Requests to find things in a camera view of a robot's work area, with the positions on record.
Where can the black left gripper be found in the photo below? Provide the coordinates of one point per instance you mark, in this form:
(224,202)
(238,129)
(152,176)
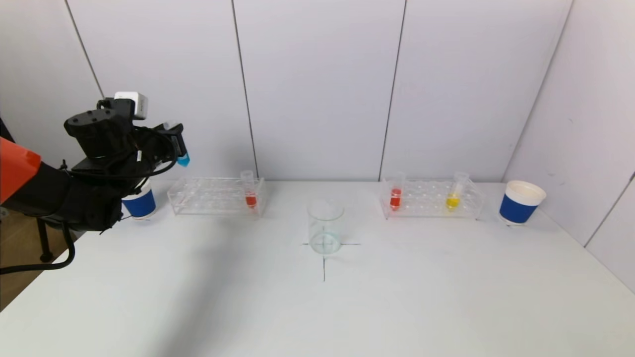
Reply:
(176,140)

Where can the clear acrylic test tube rack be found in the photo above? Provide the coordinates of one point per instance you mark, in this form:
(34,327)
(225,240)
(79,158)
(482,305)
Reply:
(426,201)
(213,201)

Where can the clear glass beaker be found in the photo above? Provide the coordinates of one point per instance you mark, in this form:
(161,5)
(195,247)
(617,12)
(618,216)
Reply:
(325,233)

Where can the orange-red pigment test tube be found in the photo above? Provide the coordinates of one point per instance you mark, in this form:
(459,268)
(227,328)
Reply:
(251,200)

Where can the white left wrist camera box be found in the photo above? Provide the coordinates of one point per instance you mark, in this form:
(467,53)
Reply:
(133,105)

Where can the red pigment test tube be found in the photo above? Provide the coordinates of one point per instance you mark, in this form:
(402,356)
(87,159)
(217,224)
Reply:
(395,198)

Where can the black metal stand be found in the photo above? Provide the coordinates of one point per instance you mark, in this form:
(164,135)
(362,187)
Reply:
(45,243)

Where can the blue white paper cup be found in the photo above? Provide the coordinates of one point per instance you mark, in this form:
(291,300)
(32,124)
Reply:
(141,204)
(516,208)

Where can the yellow pigment test tube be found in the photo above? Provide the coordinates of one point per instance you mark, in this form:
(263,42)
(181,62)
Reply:
(452,202)

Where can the blue pigment test tube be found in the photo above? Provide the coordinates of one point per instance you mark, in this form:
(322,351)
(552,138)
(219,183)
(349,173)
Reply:
(184,159)

